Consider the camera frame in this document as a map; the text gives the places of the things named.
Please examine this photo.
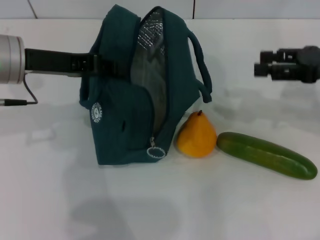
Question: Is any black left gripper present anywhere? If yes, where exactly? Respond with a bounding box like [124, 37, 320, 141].
[23, 48, 131, 78]

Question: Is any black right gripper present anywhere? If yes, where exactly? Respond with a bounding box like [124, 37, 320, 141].
[253, 45, 320, 84]

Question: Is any dark teal insulated bag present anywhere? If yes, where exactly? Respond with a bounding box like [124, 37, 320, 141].
[79, 4, 213, 166]

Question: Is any green cucumber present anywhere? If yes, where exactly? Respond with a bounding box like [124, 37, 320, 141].
[216, 131, 318, 181]

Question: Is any yellow orange pear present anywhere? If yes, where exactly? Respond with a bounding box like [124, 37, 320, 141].
[176, 109, 218, 158]

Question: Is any left gripper connector cable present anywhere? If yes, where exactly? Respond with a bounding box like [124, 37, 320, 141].
[0, 74, 39, 107]

